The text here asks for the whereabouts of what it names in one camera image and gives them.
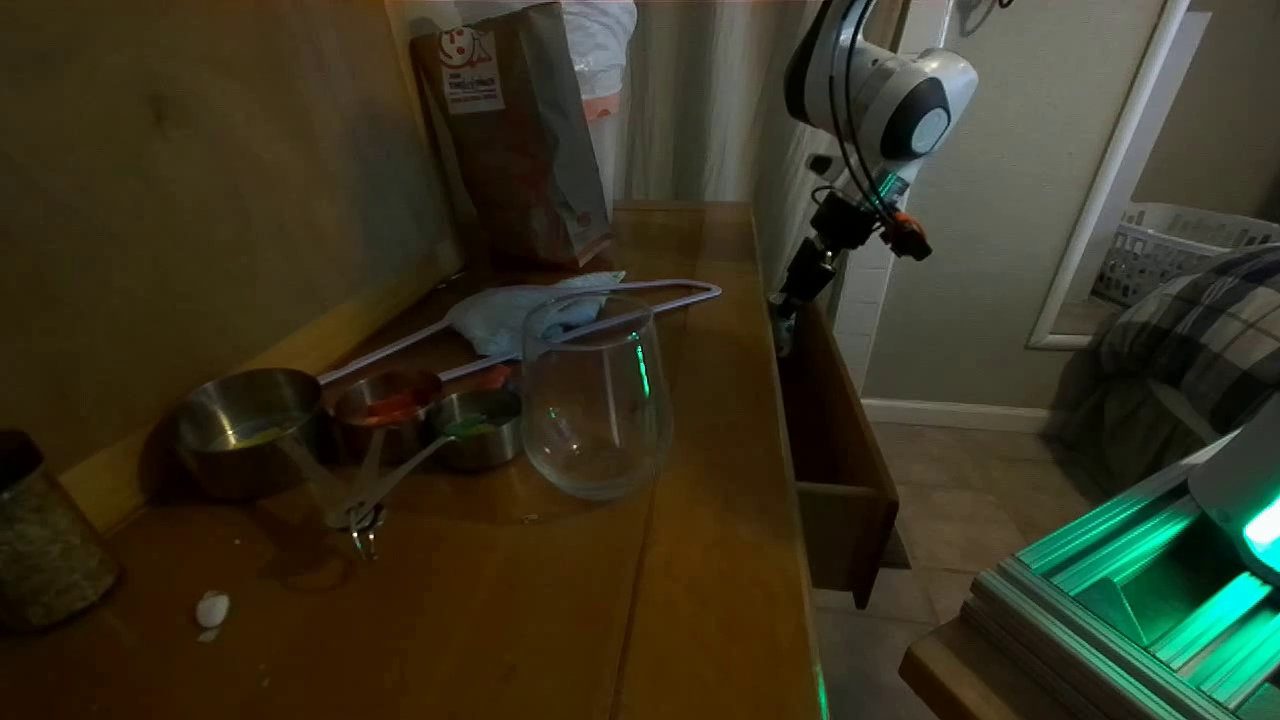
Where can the white crumpled cloth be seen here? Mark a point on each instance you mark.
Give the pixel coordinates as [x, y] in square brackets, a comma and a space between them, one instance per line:
[514, 319]

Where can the wooden pine dresser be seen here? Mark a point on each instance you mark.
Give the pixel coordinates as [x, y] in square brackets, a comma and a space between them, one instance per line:
[643, 603]

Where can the tiny white crumb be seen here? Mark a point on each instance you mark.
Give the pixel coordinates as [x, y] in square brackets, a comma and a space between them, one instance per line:
[214, 610]

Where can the brown paper bag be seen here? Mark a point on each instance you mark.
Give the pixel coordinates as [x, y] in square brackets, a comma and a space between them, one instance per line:
[514, 146]

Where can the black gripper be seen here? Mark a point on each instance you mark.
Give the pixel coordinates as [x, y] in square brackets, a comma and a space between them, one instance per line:
[824, 255]

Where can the clear glass tumbler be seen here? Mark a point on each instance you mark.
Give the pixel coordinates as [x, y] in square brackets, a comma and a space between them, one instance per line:
[594, 427]

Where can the wooden dresser drawer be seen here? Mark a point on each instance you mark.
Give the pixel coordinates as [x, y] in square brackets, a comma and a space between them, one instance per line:
[845, 495]

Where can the white laundry basket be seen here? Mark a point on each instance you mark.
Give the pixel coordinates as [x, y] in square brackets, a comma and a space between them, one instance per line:
[1173, 247]

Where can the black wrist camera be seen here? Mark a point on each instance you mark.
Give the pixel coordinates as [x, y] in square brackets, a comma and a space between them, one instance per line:
[904, 236]

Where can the wooden backboard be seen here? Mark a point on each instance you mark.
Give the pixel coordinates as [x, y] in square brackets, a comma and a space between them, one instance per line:
[201, 162]

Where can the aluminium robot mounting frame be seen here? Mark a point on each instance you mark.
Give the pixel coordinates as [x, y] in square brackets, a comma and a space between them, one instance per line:
[1135, 603]

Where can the large steel measuring cup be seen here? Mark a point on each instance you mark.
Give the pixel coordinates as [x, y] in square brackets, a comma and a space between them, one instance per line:
[245, 427]

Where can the plaid blanket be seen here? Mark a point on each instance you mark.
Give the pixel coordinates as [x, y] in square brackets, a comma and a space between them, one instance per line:
[1173, 360]

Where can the white framed mirror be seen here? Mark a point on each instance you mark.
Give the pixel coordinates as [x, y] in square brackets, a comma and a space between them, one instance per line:
[1112, 175]

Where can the medium steel measuring cup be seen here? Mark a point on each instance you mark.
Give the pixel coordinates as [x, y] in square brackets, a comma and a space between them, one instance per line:
[387, 402]

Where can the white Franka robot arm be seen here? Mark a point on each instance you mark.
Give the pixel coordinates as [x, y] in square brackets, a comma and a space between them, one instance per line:
[903, 113]

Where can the small steel measuring cup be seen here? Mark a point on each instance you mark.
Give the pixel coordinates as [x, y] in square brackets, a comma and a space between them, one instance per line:
[483, 433]

